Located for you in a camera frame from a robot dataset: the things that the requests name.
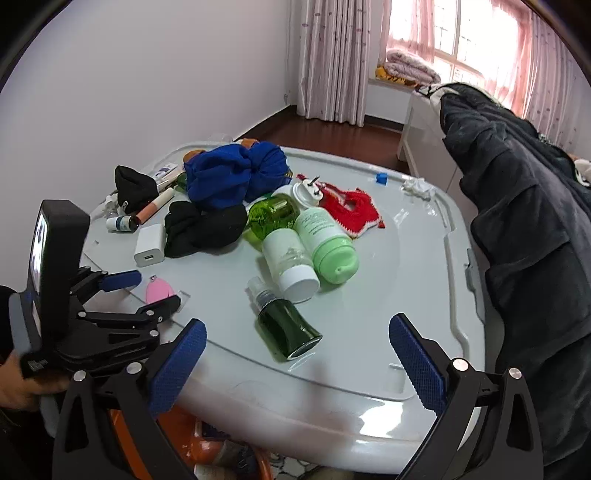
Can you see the dark grey blanket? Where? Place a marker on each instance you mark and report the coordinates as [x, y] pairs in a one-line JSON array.
[[533, 226]]

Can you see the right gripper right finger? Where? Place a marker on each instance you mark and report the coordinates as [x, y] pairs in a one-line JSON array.
[[486, 426]]

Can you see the window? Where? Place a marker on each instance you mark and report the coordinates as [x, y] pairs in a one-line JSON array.
[[486, 44]]

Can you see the pink oval keychain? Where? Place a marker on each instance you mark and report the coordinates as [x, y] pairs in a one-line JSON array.
[[157, 289]]

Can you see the white usb charger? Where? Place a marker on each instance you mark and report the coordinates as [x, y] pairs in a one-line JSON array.
[[149, 248]]

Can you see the pink left curtain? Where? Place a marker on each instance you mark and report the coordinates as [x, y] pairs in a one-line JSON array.
[[333, 69]]

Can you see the crumpled white tissue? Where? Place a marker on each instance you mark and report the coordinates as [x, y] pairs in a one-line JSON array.
[[419, 187]]

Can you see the blue knitted hat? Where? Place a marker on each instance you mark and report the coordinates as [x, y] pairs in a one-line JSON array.
[[231, 174]]

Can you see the black sock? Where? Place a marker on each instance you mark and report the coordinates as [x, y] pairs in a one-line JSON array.
[[190, 229]]

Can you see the black cloth ball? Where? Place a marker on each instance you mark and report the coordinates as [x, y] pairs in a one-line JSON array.
[[134, 190]]

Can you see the orange plastic bucket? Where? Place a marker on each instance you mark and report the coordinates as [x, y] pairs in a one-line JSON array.
[[209, 453]]

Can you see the pink right curtain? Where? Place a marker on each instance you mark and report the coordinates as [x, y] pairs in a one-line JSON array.
[[550, 89]]

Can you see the red knitted cloth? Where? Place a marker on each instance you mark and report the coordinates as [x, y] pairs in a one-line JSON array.
[[354, 210]]

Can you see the small blue cube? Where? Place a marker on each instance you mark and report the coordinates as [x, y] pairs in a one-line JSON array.
[[382, 178]]

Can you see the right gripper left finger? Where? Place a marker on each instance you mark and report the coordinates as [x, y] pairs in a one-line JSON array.
[[87, 445]]

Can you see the white blue ointment tube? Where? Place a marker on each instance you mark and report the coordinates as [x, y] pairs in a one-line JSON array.
[[166, 175]]

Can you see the light green lotion bottle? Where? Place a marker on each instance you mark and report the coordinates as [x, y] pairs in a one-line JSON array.
[[330, 248]]

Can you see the pink cosmetic tube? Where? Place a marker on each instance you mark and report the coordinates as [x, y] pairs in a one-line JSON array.
[[154, 206]]

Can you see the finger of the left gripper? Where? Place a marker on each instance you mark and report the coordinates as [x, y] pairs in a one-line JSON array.
[[119, 281], [161, 310]]

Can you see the white bed frame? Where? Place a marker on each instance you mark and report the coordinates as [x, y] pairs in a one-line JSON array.
[[422, 147]]

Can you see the dark green spray bottle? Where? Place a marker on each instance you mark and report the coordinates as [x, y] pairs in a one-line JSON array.
[[279, 319]]

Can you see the pink curtain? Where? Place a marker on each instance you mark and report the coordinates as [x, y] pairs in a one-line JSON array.
[[550, 89], [333, 69]]

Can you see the green round bottle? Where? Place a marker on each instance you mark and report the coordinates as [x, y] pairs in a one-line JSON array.
[[267, 215]]

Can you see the person's left hand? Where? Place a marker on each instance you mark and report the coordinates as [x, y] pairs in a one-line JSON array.
[[18, 393]]

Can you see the white capped clear bottle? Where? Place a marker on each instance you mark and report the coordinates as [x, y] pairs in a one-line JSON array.
[[290, 265]]

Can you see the folded pink quilt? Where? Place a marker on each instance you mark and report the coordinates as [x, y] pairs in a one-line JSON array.
[[411, 67]]

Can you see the small white vial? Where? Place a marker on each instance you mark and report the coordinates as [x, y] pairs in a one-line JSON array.
[[122, 224]]

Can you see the white plug adapter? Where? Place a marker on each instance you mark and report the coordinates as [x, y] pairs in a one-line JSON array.
[[305, 192]]

